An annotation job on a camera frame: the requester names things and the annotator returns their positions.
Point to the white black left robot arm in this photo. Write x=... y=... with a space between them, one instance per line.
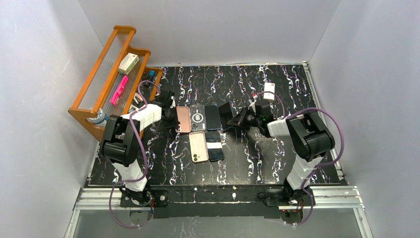
x=122 y=145

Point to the orange wooden shelf rack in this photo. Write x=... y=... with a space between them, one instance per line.
x=104 y=78

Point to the blue white round container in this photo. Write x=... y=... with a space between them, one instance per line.
x=100 y=120

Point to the black phone pink case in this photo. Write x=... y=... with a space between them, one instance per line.
x=184 y=119

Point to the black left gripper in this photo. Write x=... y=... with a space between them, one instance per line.
x=171 y=107

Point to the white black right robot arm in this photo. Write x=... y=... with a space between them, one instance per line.
x=311 y=140

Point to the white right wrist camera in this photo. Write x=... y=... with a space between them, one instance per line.
x=252 y=102

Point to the blue phone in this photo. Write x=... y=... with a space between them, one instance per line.
x=212 y=118

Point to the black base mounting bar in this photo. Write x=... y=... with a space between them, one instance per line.
x=170 y=201

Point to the green phone from pink case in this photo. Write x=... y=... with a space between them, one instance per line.
x=225 y=114

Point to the black phone from cream case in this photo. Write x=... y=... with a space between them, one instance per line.
x=214 y=146

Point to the clear phone case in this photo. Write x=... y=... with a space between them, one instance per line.
x=198 y=119

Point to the white box red labels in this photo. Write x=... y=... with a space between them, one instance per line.
x=269 y=90

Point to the white red box on shelf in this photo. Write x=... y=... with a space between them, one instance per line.
x=128 y=63

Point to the pink highlighter pen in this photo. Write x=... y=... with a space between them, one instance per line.
x=119 y=90

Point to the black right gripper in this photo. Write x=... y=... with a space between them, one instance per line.
x=241 y=116

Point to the blue capped black marker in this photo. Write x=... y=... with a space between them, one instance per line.
x=150 y=76

